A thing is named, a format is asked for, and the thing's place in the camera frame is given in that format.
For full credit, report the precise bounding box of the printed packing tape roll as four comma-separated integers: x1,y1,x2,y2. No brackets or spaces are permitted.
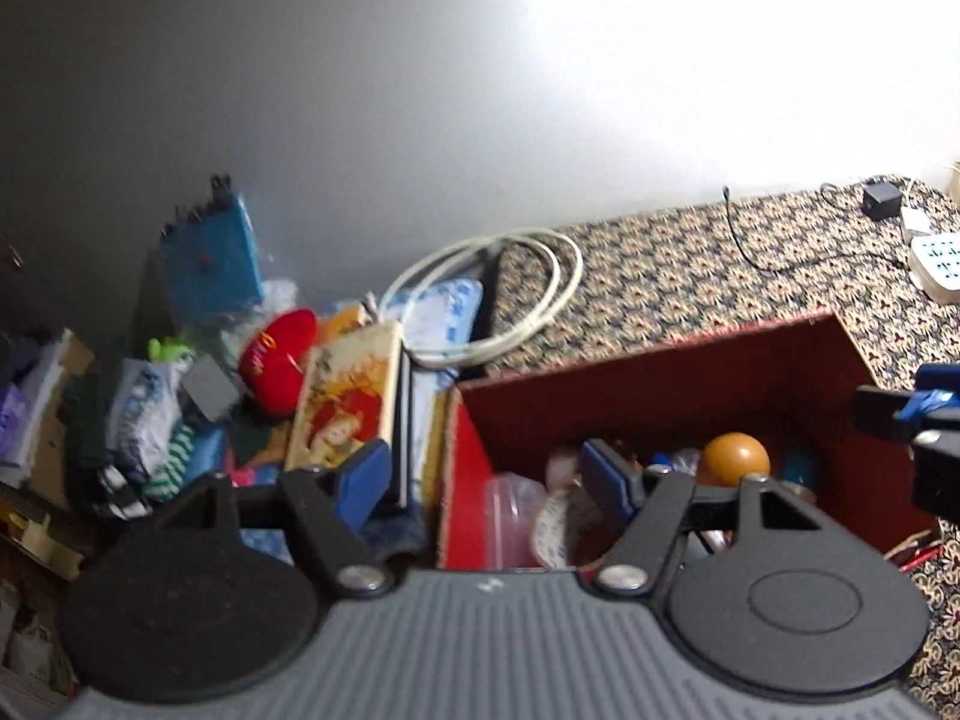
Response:
530,484,604,571

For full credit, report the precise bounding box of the brown calabash gourd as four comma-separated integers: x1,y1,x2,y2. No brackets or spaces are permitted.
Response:
697,433,771,488

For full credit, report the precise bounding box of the clear plastic container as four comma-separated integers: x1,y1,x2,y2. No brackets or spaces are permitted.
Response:
483,473,547,571

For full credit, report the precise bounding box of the illustrated picture book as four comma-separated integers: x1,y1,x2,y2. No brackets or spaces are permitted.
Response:
285,320,412,507

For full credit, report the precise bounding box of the white power strip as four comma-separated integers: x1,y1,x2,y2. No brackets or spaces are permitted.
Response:
908,232,960,305

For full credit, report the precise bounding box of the red cardboard box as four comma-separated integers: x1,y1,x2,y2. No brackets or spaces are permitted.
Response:
438,314,935,571

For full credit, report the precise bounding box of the black power adapter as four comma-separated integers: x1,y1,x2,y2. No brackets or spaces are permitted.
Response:
861,181,903,223

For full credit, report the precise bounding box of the blue white tissue pack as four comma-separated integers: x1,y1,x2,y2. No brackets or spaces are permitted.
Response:
404,278,483,351

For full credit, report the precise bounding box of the striped green white cloth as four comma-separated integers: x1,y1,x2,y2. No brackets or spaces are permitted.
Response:
96,424,195,520

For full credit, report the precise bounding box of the floral patterned tablecloth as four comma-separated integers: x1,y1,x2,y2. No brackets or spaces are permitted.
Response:
491,185,958,718

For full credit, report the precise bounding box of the blue notebook with clips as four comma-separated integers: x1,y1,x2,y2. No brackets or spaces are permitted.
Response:
160,174,263,325

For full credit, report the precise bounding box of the coiled white cable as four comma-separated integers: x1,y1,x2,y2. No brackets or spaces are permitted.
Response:
377,227,586,371

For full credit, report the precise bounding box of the black cable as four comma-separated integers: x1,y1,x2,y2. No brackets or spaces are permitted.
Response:
722,182,913,275

